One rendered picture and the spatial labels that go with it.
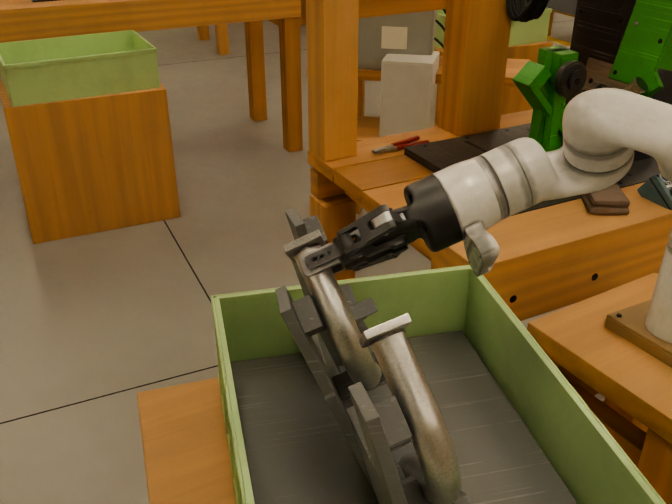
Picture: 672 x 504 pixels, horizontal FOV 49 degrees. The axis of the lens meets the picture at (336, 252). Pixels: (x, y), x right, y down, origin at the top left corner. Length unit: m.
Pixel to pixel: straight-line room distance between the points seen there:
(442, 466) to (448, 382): 0.50
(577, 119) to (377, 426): 0.37
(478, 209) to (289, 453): 0.43
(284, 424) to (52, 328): 1.94
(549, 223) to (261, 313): 0.63
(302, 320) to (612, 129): 0.35
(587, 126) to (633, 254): 0.85
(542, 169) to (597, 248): 0.75
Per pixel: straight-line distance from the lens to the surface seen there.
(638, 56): 1.83
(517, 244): 1.40
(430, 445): 0.61
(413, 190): 0.74
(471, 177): 0.74
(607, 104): 0.77
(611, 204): 1.56
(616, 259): 1.56
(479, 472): 0.99
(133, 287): 3.06
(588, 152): 0.78
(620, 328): 1.27
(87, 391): 2.55
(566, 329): 1.27
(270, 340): 1.15
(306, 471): 0.97
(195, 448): 1.10
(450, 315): 1.21
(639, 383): 1.19
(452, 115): 1.97
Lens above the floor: 1.54
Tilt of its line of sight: 29 degrees down
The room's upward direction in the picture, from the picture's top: straight up
